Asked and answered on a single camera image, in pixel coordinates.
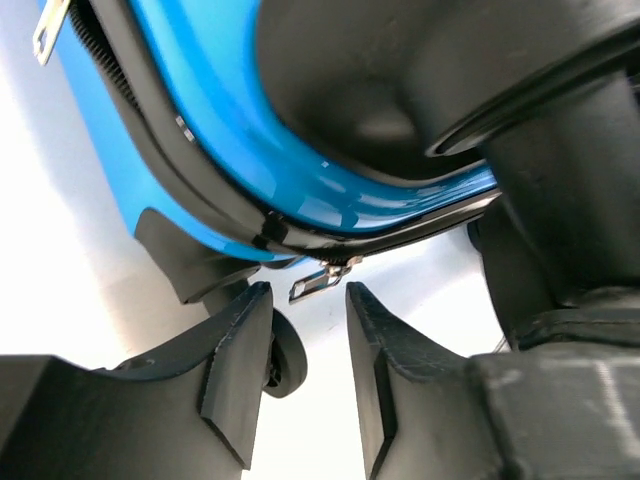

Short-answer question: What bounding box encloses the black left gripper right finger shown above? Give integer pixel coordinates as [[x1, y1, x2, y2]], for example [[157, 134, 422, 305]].
[[346, 283, 639, 479]]

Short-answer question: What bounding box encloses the blue hard-shell suitcase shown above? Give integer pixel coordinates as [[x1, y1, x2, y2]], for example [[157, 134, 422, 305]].
[[32, 0, 640, 401]]

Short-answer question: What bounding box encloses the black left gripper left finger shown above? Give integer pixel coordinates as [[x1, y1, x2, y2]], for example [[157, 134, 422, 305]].
[[1, 282, 273, 479]]

